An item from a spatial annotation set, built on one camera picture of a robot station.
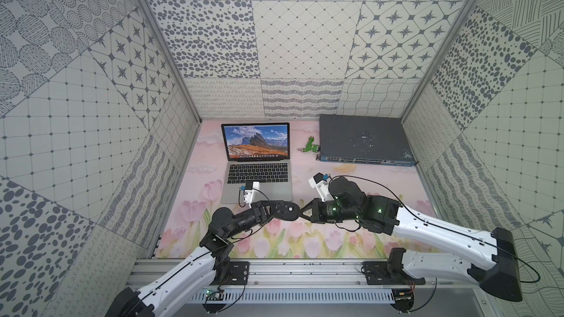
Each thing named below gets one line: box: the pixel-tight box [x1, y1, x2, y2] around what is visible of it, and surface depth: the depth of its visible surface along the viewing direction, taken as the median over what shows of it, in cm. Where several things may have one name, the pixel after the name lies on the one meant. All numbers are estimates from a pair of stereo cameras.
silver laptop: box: [221, 121, 293, 204], surface depth 100 cm
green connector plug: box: [297, 135, 321, 153], surface depth 109 cm
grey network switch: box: [315, 113, 419, 167], surface depth 110 cm
